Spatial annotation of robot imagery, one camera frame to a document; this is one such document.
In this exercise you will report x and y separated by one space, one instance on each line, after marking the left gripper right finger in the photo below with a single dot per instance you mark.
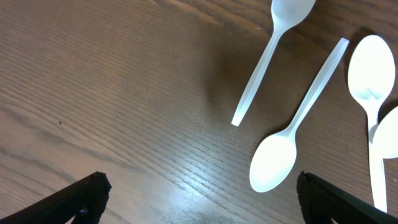
323 202

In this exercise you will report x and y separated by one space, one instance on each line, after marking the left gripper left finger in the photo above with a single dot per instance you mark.
82 202

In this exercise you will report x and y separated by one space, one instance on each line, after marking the white plastic spoon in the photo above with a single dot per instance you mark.
285 15

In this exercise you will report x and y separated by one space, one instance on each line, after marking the white spoon bowl down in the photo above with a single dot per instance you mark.
275 156

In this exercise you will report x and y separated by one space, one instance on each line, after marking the white spoon diagonal top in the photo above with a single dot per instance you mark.
385 137

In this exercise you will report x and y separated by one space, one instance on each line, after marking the white spoon crossed under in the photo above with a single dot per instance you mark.
371 77

